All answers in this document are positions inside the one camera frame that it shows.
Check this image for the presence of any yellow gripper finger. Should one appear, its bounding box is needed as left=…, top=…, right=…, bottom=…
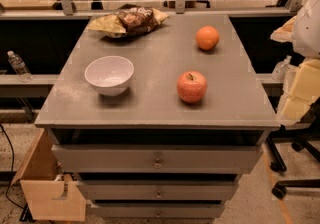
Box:
left=270, top=17, right=296, bottom=42
left=280, top=58, right=320, bottom=121

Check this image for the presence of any orange fruit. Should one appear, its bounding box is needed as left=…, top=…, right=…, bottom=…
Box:
left=196, top=26, right=220, bottom=51

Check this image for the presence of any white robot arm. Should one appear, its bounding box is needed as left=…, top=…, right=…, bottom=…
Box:
left=270, top=0, right=320, bottom=126

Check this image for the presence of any brown chip bag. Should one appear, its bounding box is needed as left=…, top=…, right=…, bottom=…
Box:
left=88, top=6, right=169, bottom=38

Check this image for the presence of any hand sanitizer bottle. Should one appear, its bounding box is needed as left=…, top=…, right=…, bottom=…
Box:
left=271, top=55, right=291, bottom=82

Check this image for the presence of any red apple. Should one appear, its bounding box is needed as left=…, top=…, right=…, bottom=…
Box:
left=176, top=71, right=207, bottom=104

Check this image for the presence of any white bowl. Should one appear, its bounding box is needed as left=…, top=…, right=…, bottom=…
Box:
left=84, top=56, right=134, bottom=96

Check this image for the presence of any clear water bottle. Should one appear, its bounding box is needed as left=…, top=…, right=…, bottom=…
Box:
left=7, top=51, right=32, bottom=82

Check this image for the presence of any light wooden box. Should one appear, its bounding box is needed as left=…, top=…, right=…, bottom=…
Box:
left=11, top=129, right=86, bottom=222

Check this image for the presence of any black floor cable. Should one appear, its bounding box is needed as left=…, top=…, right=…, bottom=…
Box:
left=0, top=123, right=26, bottom=210

